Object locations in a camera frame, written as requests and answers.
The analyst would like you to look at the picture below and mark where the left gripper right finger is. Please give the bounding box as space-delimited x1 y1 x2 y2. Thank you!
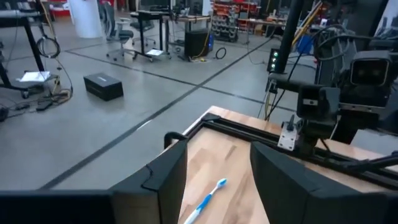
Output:
249 141 398 224

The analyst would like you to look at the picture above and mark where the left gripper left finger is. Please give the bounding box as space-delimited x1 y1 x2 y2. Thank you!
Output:
0 139 189 224

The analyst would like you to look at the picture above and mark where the blue bin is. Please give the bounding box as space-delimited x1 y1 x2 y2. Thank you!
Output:
296 34 314 54

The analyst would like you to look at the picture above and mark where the black box with green lights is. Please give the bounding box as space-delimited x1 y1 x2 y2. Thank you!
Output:
266 47 281 73

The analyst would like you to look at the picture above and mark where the blue and white toothbrush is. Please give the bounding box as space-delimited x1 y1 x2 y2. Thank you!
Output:
183 177 228 224

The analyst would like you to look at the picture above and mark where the black pole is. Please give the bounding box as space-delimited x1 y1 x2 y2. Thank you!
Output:
275 0 306 75

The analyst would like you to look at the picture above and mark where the black box on floor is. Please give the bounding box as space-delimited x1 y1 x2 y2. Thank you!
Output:
83 72 124 102

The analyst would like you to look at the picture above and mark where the white paper on stand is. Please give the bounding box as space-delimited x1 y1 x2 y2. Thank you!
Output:
17 70 52 83

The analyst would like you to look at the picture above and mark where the red storage shelving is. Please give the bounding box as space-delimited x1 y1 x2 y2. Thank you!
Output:
212 0 261 44

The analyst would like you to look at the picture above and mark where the grey office chair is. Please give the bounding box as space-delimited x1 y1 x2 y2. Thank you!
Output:
104 2 140 62

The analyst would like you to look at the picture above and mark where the black computer tower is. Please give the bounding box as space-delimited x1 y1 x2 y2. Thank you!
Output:
183 28 213 60

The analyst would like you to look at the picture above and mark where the white round pillar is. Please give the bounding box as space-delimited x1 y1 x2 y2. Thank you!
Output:
68 0 104 39

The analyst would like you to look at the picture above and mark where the black desk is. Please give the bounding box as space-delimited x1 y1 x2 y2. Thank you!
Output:
129 10 213 62

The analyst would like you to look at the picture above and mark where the black legged table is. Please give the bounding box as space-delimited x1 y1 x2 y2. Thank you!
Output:
0 8 47 91

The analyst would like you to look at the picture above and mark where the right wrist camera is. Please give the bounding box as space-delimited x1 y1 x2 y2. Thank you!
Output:
350 50 394 87

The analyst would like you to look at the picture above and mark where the silver metal bracket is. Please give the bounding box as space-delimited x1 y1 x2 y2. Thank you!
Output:
277 121 299 152

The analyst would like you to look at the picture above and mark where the black aluminium table frame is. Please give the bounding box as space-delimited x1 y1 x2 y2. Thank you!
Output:
163 112 398 191

